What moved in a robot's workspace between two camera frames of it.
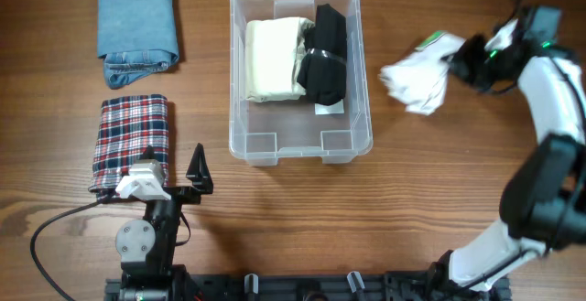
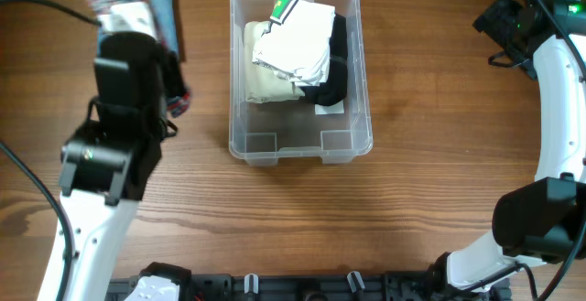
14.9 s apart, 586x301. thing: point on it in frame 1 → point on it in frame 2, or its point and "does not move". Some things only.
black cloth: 322,76 does not move
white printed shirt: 419,80 → 298,43
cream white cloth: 274,51 does not move
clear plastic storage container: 298,80 does not move
